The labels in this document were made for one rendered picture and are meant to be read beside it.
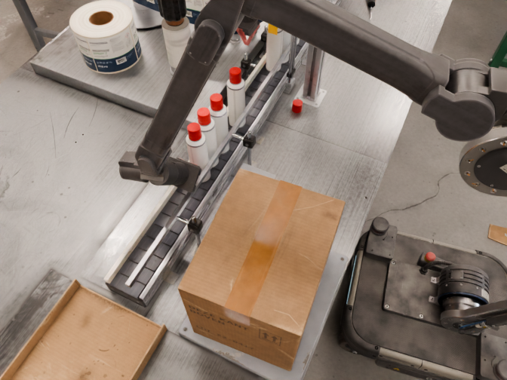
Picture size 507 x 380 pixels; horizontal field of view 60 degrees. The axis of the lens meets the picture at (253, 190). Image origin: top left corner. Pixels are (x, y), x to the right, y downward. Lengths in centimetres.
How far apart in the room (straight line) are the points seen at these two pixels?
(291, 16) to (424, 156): 201
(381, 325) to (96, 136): 122
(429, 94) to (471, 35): 285
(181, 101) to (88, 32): 78
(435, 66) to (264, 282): 46
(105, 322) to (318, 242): 56
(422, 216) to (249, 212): 156
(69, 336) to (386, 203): 166
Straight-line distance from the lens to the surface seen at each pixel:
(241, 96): 128
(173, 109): 85
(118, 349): 114
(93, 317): 118
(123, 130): 149
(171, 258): 116
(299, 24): 66
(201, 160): 117
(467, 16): 369
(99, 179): 139
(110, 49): 156
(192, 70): 77
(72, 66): 169
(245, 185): 94
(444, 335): 186
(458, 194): 251
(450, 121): 70
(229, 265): 85
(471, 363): 187
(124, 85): 156
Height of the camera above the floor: 189
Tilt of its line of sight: 56 degrees down
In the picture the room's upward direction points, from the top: straight up
